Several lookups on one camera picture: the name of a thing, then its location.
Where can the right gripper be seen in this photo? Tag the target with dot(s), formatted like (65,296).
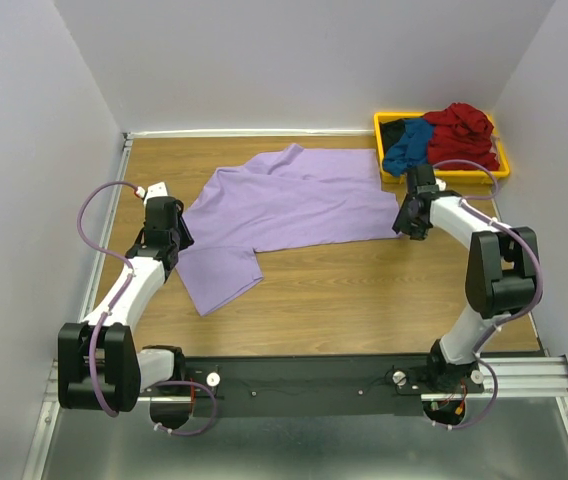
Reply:
(416,233)

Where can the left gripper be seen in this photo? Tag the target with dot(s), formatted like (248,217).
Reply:
(187,238)

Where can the purple t shirt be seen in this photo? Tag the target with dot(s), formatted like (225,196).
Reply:
(291,199)

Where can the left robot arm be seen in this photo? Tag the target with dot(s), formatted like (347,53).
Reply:
(98,365)

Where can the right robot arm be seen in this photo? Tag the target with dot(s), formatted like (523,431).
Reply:
(503,277)

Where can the blue t shirt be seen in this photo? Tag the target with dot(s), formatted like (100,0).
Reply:
(411,150)

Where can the yellow plastic bin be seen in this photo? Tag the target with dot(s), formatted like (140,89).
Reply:
(472,177)

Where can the black t shirt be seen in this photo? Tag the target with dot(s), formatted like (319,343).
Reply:
(390,133)

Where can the red t shirt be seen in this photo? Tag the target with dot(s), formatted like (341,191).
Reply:
(461,132)

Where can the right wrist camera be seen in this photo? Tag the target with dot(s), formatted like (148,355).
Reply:
(441,184)

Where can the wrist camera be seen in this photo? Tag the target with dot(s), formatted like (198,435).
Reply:
(441,184)
(153,191)

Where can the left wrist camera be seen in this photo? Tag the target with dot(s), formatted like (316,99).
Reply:
(153,191)

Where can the black mounting base plate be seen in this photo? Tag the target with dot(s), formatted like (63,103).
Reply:
(307,386)

